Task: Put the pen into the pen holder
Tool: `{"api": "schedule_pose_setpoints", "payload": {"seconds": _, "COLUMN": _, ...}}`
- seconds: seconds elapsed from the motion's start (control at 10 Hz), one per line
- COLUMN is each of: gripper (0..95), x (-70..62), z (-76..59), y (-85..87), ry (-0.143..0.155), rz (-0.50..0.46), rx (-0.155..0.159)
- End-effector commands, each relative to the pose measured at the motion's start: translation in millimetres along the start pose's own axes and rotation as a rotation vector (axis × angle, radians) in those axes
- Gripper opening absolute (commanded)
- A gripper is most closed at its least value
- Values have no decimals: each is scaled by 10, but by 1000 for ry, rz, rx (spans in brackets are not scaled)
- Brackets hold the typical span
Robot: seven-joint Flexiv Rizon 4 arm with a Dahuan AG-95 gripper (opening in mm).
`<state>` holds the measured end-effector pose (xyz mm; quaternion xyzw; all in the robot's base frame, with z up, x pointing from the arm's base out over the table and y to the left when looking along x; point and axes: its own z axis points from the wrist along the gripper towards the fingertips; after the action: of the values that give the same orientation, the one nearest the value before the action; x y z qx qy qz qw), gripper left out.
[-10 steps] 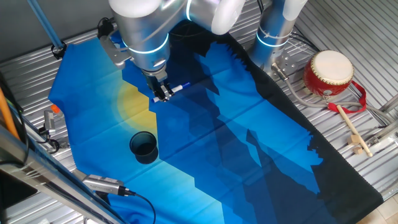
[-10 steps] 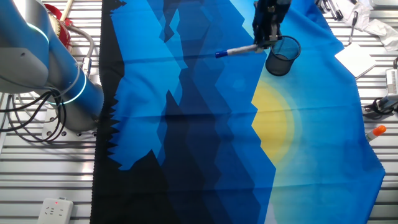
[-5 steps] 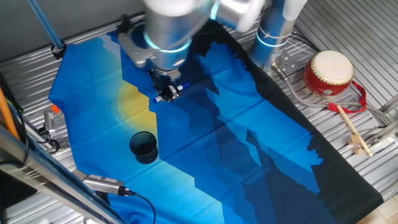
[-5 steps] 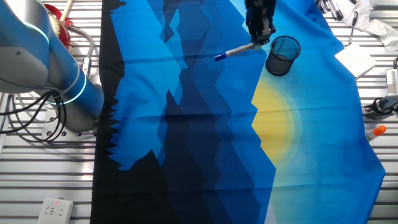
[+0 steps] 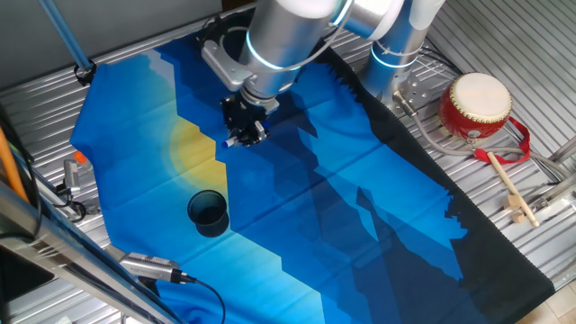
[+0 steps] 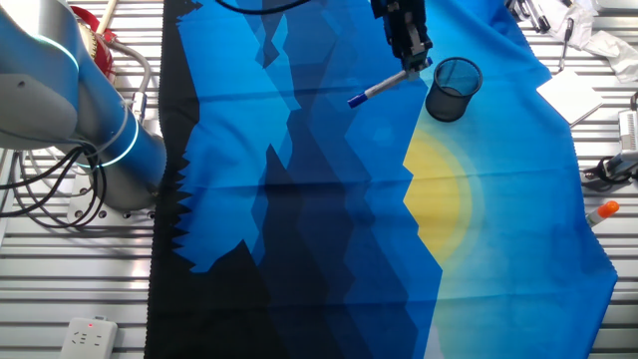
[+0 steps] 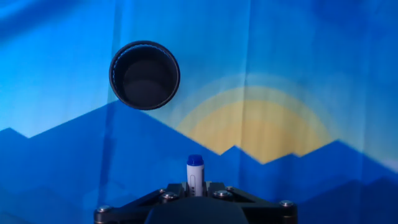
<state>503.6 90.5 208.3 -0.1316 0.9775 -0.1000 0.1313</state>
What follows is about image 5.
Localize black pole clamp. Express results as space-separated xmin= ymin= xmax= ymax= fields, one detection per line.
xmin=73 ymin=58 xmax=98 ymax=87

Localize blue mountain print cloth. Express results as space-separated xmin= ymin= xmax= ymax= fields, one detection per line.
xmin=69 ymin=33 xmax=555 ymax=324

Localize dark blue cup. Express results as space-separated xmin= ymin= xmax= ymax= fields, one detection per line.
xmin=186 ymin=189 xmax=230 ymax=239

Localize small grey camera orange button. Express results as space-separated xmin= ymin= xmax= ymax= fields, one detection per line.
xmin=61 ymin=150 xmax=94 ymax=199

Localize wooden drumstick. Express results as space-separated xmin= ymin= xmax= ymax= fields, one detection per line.
xmin=486 ymin=150 xmax=541 ymax=229

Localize silver camera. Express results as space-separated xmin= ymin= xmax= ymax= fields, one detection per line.
xmin=117 ymin=251 xmax=197 ymax=285

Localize orange pole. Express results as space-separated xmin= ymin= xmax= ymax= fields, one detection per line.
xmin=0 ymin=125 xmax=31 ymax=203

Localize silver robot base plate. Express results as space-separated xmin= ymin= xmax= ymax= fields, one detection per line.
xmin=382 ymin=71 xmax=434 ymax=114

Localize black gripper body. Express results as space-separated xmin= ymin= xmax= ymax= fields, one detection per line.
xmin=220 ymin=94 xmax=271 ymax=136

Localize red drum with white skin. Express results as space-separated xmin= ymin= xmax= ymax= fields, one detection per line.
xmin=437 ymin=72 xmax=514 ymax=140

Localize blue pole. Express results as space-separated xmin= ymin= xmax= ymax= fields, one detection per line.
xmin=38 ymin=0 xmax=94 ymax=73

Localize aluminium frame bar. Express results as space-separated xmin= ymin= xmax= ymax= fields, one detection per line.
xmin=528 ymin=134 xmax=576 ymax=215
xmin=0 ymin=179 xmax=181 ymax=324

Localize black base cables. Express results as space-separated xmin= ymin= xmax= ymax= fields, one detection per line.
xmin=418 ymin=42 xmax=463 ymax=77

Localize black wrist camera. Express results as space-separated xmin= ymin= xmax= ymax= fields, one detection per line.
xmin=195 ymin=15 xmax=235 ymax=46

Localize black camera cable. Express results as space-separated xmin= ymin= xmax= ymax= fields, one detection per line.
xmin=182 ymin=274 xmax=227 ymax=324

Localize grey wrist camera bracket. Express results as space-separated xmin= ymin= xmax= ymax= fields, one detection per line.
xmin=201 ymin=39 xmax=256 ymax=94

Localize red drum strap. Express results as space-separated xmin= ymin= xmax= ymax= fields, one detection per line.
xmin=473 ymin=115 xmax=532 ymax=165

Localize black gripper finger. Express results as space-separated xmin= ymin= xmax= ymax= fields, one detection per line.
xmin=245 ymin=119 xmax=271 ymax=149
xmin=228 ymin=125 xmax=254 ymax=143

